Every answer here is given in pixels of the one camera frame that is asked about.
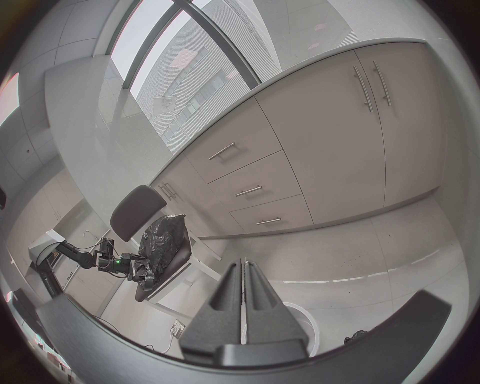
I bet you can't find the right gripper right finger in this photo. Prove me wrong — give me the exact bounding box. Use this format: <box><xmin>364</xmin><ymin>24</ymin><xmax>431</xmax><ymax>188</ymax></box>
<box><xmin>244</xmin><ymin>259</ymin><xmax>309</xmax><ymax>357</ymax></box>

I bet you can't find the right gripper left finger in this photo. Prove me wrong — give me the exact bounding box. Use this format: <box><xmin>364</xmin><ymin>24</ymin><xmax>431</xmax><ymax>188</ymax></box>
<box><xmin>179</xmin><ymin>259</ymin><xmax>245</xmax><ymax>356</ymax></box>

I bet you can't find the beige cabinet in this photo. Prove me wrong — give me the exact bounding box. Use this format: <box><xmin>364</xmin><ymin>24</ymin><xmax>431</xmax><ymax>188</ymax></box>
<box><xmin>148</xmin><ymin>37</ymin><xmax>449</xmax><ymax>241</ymax></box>

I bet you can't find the white trash bin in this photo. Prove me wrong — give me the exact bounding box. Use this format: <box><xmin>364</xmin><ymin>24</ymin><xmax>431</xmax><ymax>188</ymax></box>
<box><xmin>241</xmin><ymin>302</ymin><xmax>320</xmax><ymax>357</ymax></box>

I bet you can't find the black plastic bag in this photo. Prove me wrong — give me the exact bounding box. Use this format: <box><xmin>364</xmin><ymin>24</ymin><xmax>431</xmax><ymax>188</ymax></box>
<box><xmin>133</xmin><ymin>214</ymin><xmax>188</xmax><ymax>294</ymax></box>

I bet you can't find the grey padded chair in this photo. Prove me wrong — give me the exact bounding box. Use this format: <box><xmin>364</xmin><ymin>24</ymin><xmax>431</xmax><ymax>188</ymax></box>
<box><xmin>110</xmin><ymin>184</ymin><xmax>223</xmax><ymax>319</ymax></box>

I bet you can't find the window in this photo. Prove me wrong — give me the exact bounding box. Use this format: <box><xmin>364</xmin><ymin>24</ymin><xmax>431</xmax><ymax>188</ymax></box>
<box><xmin>92</xmin><ymin>0</ymin><xmax>361</xmax><ymax>154</ymax></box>

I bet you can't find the white cable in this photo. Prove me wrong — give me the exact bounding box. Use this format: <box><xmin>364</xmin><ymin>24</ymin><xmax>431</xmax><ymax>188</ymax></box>
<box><xmin>161</xmin><ymin>325</ymin><xmax>183</xmax><ymax>354</ymax></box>

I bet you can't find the black plastic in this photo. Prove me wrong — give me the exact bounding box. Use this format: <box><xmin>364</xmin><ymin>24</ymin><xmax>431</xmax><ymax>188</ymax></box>
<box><xmin>344</xmin><ymin>330</ymin><xmax>371</xmax><ymax>346</ymax></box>

